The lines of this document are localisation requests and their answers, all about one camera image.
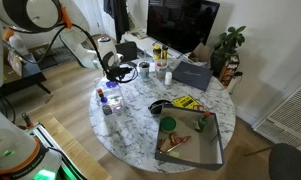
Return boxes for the dark hanging clothes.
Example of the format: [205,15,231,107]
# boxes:
[103,0,132,35]

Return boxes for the yellow printed card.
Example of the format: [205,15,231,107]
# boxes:
[172,95,200,110]

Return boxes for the black low side table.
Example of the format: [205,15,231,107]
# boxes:
[0,49,53,98]

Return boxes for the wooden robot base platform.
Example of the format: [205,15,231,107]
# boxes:
[22,112,112,180]

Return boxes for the pale green small block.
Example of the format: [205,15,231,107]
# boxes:
[167,151,181,159]

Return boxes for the grey round chair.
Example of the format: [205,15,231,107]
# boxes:
[268,142,301,180]

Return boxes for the dark patterned mug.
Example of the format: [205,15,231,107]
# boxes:
[138,60,151,80]

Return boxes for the open brown cardboard box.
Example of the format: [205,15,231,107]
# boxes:
[188,42,212,65]

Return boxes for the white television stand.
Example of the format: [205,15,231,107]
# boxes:
[123,30,185,60]

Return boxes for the colourful printed carton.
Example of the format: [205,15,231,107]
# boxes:
[219,54,241,88]

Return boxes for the white cup with red print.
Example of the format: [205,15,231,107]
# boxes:
[154,58,169,80]

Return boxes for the red wrapped snack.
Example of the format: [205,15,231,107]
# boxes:
[168,131,193,146]

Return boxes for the dark grey cardboard box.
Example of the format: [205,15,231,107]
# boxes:
[154,103,225,172]

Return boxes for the white bottle with orange cap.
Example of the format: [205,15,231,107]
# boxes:
[2,28,28,57]

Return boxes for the brown paper packet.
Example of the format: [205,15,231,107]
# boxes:
[157,137,173,154]

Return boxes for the small white bottle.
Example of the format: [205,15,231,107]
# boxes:
[164,71,174,86]

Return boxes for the dark upholstered chair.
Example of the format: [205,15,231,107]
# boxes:
[115,41,139,63]

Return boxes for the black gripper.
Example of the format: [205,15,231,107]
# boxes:
[105,65,135,83]

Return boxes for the red and black tool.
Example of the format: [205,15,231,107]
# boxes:
[21,112,35,130]

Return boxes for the round green lid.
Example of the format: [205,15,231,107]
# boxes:
[159,116,177,134]

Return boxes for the white wall vent grille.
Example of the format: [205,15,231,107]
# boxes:
[252,77,301,158]

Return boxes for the dark floor rug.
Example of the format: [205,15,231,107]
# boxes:
[29,42,82,70]

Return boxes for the green bottle with orange cap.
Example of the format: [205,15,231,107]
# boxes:
[194,110,212,134]

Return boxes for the black glasses case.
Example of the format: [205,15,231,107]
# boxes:
[148,99,174,116]

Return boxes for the round blue lid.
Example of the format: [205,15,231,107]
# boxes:
[105,80,119,89]

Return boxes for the dark grey flat box lid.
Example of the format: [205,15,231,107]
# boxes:
[172,60,214,92]

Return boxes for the green potted plant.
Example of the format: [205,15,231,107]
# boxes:
[210,25,248,74]

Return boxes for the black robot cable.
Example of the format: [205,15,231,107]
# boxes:
[8,23,138,84]

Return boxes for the hot sauce bottle red cap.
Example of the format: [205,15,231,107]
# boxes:
[96,87,105,100]

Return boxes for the black flat screen television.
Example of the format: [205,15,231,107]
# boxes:
[146,0,221,54]

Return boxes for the clear plastic container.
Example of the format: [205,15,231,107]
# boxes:
[94,77,127,117]

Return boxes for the purple bottle with blue cap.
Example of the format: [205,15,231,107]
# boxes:
[101,96,114,116]

